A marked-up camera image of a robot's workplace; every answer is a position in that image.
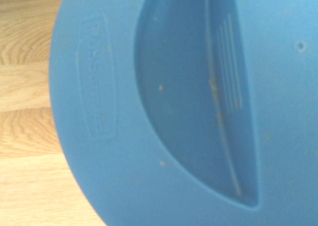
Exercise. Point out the blue plastic container lid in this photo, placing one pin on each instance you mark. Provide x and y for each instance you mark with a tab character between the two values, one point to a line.
174	87

